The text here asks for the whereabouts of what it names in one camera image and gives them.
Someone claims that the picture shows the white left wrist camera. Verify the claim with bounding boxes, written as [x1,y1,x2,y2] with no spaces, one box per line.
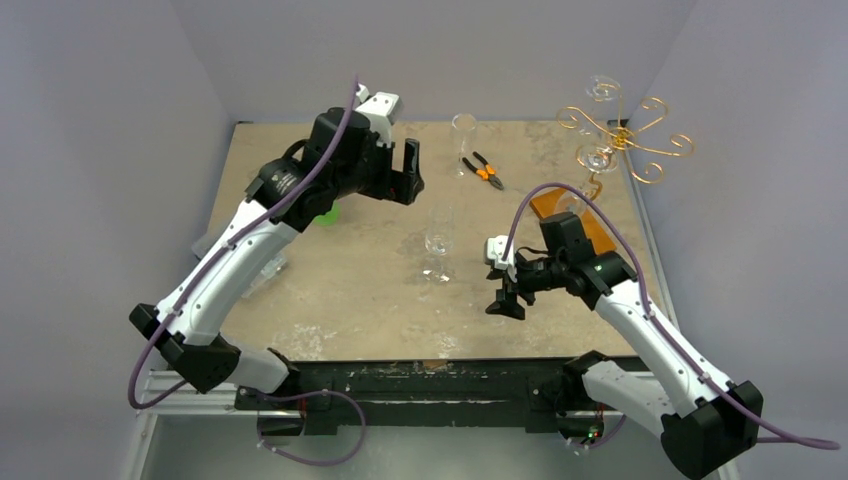
[355,83,404,139]

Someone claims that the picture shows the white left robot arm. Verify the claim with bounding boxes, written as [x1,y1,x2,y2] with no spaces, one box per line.
[129,107,425,409]

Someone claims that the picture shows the clear round wine glass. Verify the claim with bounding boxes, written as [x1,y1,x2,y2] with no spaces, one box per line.
[586,75,623,127]

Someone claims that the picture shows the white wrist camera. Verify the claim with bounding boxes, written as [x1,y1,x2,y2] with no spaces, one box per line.
[484,235,516,271]
[355,83,404,139]

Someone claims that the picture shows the wooden rack base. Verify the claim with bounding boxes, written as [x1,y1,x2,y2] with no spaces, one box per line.
[529,187,617,254]

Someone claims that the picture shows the clear tall flute glass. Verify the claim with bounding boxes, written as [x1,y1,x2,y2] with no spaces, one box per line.
[451,113,478,178]

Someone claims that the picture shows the green plastic goblet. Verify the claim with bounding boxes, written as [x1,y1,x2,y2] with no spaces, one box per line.
[313,202,340,226]

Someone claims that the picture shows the clear champagne flute with label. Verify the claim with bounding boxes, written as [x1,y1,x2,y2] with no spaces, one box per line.
[553,142,618,216]

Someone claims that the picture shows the gold wire glass rack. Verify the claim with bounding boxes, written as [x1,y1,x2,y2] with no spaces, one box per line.
[556,95,695,185]

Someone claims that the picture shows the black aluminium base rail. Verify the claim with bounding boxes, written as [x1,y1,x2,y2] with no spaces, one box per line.
[135,357,664,439]

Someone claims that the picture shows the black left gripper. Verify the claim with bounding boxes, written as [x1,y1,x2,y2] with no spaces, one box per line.
[332,131,422,204]

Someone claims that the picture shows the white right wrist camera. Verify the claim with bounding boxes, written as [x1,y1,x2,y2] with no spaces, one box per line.
[484,235,516,271]

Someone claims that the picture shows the orange black pliers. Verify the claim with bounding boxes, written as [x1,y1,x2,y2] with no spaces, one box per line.
[461,151,505,191]

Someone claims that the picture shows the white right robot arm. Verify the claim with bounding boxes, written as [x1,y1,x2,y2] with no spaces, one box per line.
[484,212,764,479]

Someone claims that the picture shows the clear plastic screw box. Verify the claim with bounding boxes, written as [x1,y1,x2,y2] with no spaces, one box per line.
[190,227,288,299]

